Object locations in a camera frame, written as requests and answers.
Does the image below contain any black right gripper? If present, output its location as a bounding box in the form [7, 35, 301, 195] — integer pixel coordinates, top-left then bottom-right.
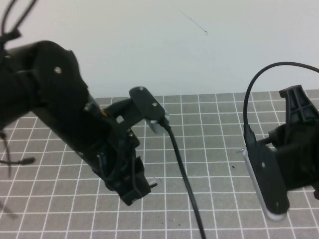
[268, 84, 319, 201]

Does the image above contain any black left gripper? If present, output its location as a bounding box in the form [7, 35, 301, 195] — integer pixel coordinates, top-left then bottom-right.
[34, 104, 152, 206]

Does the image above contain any grey grid mat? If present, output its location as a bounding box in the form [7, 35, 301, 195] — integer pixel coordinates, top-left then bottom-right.
[0, 90, 319, 239]

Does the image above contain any black right camera mount bracket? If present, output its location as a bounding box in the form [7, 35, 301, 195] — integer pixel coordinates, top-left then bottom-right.
[260, 134, 279, 150]

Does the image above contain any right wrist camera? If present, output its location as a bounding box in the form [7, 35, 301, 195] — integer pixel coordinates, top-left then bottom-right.
[242, 124, 291, 222]

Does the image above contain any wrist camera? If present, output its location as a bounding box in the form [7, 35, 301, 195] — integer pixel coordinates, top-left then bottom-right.
[242, 124, 291, 222]
[129, 86, 170, 136]

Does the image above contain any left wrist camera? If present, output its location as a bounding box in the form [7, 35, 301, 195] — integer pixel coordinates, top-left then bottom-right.
[129, 86, 170, 136]

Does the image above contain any black right camera cable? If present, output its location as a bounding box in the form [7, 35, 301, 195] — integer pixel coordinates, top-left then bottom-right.
[243, 61, 319, 132]

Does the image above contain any short black cable stub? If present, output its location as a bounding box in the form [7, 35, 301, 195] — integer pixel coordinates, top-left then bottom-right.
[0, 156, 35, 167]

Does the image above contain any black looped cable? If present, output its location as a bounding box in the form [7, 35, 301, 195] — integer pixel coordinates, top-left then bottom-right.
[0, 0, 39, 63]

